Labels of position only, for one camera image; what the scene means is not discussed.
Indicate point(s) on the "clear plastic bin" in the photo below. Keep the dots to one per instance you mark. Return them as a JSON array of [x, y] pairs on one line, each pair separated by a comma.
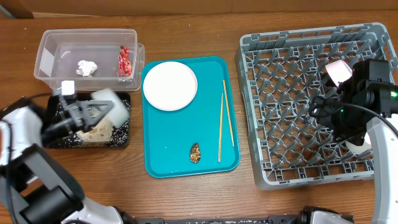
[[60, 50]]

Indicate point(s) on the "white tissue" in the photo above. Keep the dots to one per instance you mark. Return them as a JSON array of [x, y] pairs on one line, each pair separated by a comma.
[[86, 68]]

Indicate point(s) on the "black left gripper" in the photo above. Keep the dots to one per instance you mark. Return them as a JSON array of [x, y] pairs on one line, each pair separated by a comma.
[[76, 109]]

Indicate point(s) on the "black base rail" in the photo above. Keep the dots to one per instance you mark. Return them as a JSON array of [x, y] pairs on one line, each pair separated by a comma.
[[308, 215]]

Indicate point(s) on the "white cup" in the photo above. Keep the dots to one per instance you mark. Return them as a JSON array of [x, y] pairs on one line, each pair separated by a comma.
[[360, 146]]

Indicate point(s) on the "pink shallow bowl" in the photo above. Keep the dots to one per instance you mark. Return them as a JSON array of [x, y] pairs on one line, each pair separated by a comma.
[[339, 71]]

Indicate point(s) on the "pile of rice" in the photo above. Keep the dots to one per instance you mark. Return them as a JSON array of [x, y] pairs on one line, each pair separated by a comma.
[[104, 134]]

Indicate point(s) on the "grey-green bowl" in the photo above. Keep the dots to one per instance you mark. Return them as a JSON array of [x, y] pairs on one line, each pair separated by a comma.
[[119, 114]]

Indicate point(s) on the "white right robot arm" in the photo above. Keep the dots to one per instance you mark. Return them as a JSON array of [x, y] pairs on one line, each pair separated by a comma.
[[367, 106]]

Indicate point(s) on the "right wooden chopstick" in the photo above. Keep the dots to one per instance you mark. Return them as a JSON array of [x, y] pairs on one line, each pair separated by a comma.
[[228, 113]]

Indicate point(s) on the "black tray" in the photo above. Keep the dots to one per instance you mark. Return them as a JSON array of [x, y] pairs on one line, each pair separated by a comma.
[[125, 98]]

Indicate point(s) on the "wooden chopstick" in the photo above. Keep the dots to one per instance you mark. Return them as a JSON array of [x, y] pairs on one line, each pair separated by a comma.
[[220, 129], [228, 113]]

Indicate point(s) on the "large pink plate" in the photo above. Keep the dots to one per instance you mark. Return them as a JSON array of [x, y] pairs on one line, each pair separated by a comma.
[[170, 86]]

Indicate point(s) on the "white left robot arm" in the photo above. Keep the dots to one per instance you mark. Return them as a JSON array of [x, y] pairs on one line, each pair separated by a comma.
[[35, 188]]

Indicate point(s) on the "brown food scrap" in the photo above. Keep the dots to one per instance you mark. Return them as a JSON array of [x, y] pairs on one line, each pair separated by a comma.
[[195, 153]]

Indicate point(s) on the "red snack wrapper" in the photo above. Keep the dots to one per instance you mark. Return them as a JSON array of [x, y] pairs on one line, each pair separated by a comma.
[[124, 64]]

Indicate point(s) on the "teal plastic tray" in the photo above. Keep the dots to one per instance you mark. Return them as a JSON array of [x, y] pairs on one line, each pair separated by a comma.
[[169, 135]]

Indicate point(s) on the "left wooden chopstick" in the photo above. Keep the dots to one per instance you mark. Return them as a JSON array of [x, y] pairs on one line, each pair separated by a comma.
[[220, 129]]

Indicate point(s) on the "grey dishwasher rack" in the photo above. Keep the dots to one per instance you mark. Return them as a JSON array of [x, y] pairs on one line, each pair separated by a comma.
[[279, 73]]

